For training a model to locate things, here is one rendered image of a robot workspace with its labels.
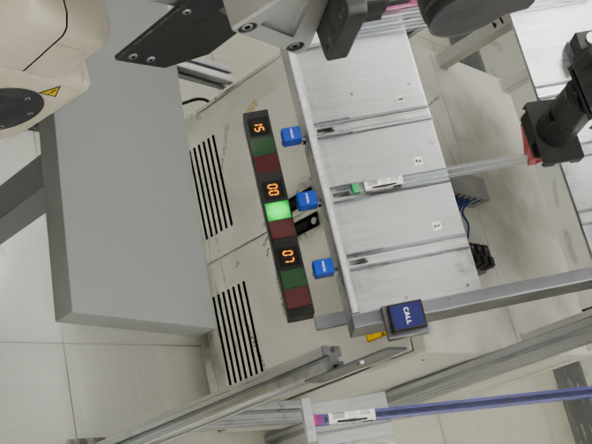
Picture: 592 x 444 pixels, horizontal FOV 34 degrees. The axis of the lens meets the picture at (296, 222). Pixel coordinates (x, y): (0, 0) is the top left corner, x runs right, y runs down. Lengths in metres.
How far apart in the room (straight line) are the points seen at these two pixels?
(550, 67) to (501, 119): 0.71
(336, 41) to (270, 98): 1.26
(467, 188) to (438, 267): 0.52
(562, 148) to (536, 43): 0.25
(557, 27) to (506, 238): 0.58
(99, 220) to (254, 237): 0.74
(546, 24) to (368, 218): 0.46
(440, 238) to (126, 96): 0.51
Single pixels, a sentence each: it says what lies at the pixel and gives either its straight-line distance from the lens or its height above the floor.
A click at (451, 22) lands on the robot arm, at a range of 0.87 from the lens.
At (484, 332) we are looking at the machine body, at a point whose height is 0.62.
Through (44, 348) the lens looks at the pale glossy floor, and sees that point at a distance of 1.96.
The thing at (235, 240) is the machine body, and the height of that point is 0.23.
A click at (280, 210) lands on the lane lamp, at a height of 0.66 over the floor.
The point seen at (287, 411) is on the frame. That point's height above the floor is 0.31.
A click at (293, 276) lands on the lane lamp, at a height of 0.66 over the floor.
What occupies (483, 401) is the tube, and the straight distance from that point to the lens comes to 1.31.
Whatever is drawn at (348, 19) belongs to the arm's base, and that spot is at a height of 1.20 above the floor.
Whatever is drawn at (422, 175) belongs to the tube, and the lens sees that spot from 1.51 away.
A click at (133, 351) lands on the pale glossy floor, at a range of 2.09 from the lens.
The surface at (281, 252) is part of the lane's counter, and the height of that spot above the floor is 0.65.
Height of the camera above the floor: 1.56
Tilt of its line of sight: 37 degrees down
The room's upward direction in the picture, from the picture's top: 61 degrees clockwise
